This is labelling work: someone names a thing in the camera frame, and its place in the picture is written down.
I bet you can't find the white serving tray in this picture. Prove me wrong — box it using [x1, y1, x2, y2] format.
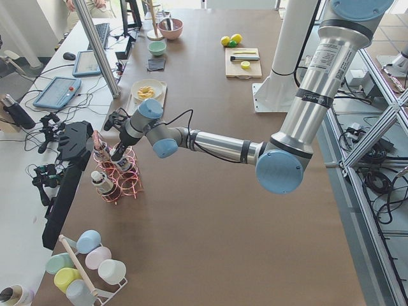
[125, 81, 167, 115]

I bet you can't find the pink cup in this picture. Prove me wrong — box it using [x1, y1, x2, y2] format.
[85, 246, 112, 270]

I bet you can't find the tea bottle end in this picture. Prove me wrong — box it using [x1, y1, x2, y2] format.
[91, 170, 117, 195]
[93, 142, 111, 163]

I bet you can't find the yellow plastic knife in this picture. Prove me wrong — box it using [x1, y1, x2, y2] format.
[233, 50, 258, 55]

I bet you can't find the pink ice bowl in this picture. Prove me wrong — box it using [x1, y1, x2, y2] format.
[157, 18, 184, 40]

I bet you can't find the aluminium frame post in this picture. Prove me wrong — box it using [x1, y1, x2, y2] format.
[73, 0, 120, 98]

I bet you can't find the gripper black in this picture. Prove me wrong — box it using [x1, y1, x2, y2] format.
[115, 142, 129, 156]

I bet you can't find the tea bottle left end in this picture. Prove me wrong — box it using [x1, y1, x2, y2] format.
[91, 170, 117, 195]

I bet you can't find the green lime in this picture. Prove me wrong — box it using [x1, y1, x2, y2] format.
[228, 40, 238, 48]

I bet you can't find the lower yellow lemon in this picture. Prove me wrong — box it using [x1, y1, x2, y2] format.
[231, 33, 242, 44]

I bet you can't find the wooden cutting board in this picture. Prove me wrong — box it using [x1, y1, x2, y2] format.
[224, 47, 262, 78]

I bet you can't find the steel muddler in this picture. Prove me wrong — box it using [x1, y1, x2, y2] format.
[229, 54, 260, 62]

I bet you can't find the copper wire bottle rack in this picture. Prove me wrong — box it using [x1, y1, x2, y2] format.
[92, 130, 143, 204]

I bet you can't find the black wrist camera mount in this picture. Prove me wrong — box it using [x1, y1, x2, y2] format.
[103, 111, 129, 131]

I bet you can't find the blue teach pendant far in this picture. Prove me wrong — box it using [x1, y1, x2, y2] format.
[72, 50, 101, 77]

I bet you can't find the white cup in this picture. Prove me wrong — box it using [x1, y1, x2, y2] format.
[98, 259, 126, 285]

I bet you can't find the white cup rack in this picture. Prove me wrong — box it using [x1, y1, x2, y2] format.
[58, 235, 128, 305]

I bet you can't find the upper yellow lemon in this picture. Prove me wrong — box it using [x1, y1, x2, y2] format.
[221, 36, 231, 47]

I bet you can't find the blue teach pendant near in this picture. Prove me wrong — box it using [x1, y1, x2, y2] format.
[33, 77, 82, 109]

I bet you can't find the braided ring bread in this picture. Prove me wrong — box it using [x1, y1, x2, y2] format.
[137, 86, 155, 99]

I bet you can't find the green ceramic bowl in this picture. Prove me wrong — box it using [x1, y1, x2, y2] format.
[148, 41, 167, 56]

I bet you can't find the black handheld controller lower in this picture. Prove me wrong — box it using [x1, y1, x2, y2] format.
[32, 164, 64, 207]

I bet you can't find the half lemon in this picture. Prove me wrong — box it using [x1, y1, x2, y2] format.
[240, 61, 251, 69]

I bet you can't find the tea bottle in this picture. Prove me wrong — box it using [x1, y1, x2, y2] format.
[110, 149, 137, 179]

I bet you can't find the blue cup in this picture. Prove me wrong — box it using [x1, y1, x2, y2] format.
[76, 229, 101, 254]

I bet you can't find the wooden stand base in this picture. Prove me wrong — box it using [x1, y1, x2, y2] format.
[147, 0, 164, 41]

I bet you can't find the black water bottle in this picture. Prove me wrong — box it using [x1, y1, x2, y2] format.
[1, 94, 36, 129]

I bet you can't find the yellow lemon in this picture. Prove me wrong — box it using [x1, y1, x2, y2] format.
[221, 36, 231, 47]
[231, 33, 242, 44]

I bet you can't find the green cup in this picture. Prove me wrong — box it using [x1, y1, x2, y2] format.
[45, 252, 75, 275]

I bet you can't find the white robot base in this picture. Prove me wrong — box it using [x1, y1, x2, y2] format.
[252, 0, 320, 113]

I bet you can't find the blue teach pendant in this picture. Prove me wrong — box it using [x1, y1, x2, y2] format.
[33, 77, 82, 109]
[72, 50, 101, 77]

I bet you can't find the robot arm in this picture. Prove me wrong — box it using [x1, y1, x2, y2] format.
[112, 1, 391, 194]

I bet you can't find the grey folded cloth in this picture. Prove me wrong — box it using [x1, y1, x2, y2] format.
[147, 58, 166, 71]

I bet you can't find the grey cup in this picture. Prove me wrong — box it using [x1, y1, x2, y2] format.
[66, 279, 96, 306]

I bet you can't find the yellow cup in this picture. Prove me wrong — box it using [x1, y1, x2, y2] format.
[54, 267, 82, 293]

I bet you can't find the tea bottle right end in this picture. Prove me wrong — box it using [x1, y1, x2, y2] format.
[93, 142, 111, 163]

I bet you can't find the black keyboard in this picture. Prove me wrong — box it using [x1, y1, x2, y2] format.
[94, 23, 110, 49]

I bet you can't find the computer mouse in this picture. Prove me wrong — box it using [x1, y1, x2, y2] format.
[62, 52, 76, 61]

